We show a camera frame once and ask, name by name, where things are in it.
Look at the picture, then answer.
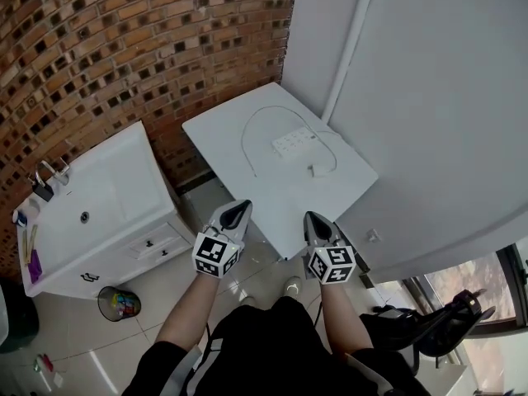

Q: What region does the purple toiletry item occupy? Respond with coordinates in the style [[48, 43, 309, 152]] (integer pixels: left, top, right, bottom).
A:
[[26, 248, 44, 284]]

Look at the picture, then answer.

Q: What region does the person's right forearm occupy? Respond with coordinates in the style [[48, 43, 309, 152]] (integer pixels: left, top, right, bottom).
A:
[[319, 280, 375, 356]]

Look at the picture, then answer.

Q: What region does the short white cable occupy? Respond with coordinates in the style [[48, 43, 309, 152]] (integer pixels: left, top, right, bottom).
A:
[[315, 130, 338, 172]]

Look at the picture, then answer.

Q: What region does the white square table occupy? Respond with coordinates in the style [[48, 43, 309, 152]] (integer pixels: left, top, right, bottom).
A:
[[181, 82, 380, 262]]

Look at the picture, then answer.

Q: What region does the black office chair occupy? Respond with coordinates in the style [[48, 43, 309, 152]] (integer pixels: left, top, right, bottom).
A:
[[360, 289, 498, 373]]

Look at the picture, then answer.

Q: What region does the person in dark top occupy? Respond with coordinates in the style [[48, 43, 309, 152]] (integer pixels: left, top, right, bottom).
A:
[[121, 295, 430, 396]]

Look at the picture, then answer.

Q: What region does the white wall pipe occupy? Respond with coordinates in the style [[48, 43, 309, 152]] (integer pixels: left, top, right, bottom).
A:
[[321, 0, 379, 124]]

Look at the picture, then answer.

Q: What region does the chrome sink faucet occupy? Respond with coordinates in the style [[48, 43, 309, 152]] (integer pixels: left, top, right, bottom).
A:
[[35, 157, 72, 188]]

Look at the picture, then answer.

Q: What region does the black round bin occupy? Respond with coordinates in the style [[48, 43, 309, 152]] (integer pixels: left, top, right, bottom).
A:
[[0, 279, 41, 355]]

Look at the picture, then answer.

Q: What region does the black window frame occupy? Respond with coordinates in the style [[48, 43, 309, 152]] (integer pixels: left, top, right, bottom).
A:
[[402, 241, 528, 337]]

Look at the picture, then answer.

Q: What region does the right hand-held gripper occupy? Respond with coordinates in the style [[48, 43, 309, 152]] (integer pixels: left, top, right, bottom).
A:
[[302, 211, 358, 285]]

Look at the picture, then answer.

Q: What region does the black soap dispenser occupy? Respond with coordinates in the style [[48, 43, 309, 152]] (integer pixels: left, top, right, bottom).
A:
[[32, 181, 55, 202]]

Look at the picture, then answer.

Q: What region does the white power strip with cable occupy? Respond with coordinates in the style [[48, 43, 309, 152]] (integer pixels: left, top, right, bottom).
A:
[[240, 105, 321, 179]]

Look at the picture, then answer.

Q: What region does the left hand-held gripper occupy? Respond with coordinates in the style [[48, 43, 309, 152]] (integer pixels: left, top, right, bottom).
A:
[[191, 199, 253, 281]]

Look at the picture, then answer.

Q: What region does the person's right white shoe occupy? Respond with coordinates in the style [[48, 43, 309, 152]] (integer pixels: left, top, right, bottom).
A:
[[284, 276, 304, 299]]

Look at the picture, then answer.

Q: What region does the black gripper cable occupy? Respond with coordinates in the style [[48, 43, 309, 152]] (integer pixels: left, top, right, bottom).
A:
[[311, 299, 326, 330]]

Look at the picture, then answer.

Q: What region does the person's left forearm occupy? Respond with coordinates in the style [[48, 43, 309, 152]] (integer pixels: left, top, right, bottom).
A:
[[154, 272, 222, 352]]

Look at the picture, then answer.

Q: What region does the pale yellow long box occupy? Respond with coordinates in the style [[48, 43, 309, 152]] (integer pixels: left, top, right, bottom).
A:
[[21, 224, 40, 268]]

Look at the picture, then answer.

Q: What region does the white vanity cabinet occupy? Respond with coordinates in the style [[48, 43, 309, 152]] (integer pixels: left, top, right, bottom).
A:
[[14, 120, 195, 300]]

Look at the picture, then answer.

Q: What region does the black mesh wastebasket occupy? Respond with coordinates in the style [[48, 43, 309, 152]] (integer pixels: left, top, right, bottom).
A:
[[97, 285, 142, 323]]

